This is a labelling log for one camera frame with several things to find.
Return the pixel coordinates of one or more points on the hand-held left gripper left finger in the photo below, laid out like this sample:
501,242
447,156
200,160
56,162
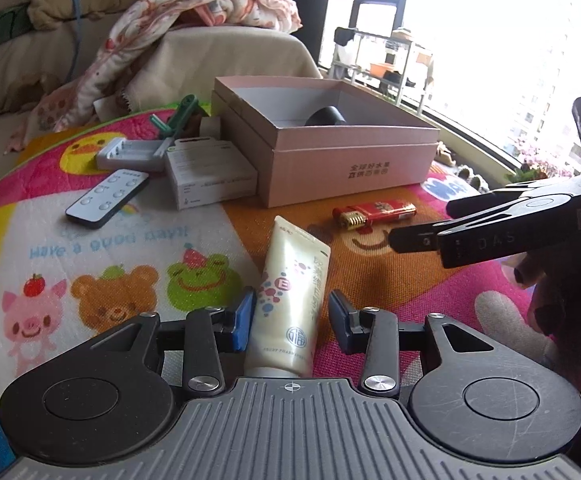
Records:
244,317

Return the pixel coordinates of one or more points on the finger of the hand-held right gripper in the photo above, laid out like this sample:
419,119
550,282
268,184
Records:
520,197
495,240

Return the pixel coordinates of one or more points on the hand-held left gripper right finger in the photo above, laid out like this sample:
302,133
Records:
338,317

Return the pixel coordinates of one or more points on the cream lotion tube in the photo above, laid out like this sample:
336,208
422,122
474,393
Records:
285,305

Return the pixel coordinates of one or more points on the red lighter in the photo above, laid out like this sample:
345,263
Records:
378,211

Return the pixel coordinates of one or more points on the white small carton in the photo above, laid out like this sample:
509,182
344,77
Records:
210,172

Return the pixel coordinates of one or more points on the pink cardboard box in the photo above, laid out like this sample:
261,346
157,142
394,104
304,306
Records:
350,160

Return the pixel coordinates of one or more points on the white battery charger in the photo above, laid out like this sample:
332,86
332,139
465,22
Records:
130,155

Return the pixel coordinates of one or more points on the green plastic tool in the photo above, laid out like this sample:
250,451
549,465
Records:
183,115

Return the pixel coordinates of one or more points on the person's right hand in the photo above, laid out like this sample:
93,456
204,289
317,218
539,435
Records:
540,280

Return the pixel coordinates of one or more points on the potted plant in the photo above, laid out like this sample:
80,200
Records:
530,167

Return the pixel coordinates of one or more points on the pair of slippers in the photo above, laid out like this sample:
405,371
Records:
443,154

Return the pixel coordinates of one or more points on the colourful cartoon mat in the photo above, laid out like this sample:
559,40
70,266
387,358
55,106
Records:
120,250

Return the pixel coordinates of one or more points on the white remote control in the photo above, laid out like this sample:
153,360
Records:
108,197

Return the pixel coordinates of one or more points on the metal balcony rack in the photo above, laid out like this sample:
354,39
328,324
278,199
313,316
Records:
400,60

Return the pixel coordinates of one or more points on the orange basin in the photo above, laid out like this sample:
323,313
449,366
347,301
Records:
383,69

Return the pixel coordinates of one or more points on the black round object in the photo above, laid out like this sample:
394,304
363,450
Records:
326,117

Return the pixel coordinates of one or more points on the beige cloth cover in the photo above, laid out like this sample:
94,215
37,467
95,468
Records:
230,60

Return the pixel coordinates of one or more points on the floral pink blanket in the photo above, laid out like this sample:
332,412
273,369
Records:
135,45

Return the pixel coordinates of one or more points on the beige pillow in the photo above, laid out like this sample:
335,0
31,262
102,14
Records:
95,0

